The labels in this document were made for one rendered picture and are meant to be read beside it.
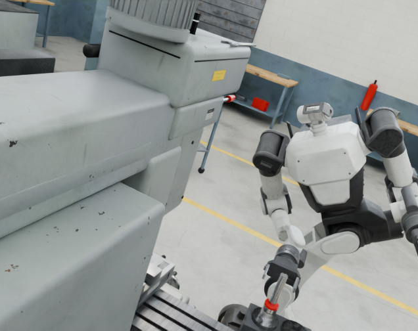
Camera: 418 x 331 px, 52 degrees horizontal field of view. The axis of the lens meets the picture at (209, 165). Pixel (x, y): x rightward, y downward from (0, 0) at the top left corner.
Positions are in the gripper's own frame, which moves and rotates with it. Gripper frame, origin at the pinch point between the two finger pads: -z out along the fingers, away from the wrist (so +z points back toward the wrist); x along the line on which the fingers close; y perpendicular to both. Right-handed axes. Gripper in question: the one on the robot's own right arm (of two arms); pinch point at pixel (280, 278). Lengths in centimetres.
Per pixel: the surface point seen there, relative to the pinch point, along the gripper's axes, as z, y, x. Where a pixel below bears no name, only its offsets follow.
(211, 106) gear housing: -6, -49, -39
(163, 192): -23, -25, -40
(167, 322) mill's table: -10.4, 28.9, -30.5
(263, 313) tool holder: -12.0, 6.7, -1.0
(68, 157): -67, -47, -45
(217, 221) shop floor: 243, 122, -67
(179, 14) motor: -35, -74, -44
